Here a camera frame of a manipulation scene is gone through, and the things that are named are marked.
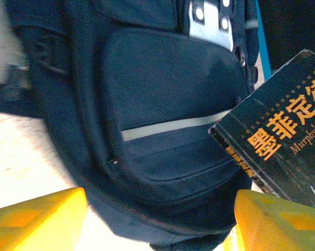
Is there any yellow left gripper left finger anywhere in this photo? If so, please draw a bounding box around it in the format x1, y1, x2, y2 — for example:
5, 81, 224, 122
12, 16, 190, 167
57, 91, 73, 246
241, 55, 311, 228
0, 187, 88, 251

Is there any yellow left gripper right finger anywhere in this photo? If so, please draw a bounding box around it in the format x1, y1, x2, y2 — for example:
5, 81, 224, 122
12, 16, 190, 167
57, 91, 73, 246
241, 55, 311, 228
234, 189, 315, 251

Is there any black book orange title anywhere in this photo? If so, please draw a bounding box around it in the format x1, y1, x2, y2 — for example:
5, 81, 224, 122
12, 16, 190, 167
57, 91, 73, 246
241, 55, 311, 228
208, 49, 315, 210

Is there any navy blue backpack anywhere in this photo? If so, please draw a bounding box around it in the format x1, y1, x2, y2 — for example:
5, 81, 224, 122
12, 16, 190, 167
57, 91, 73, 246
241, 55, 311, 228
0, 0, 272, 251

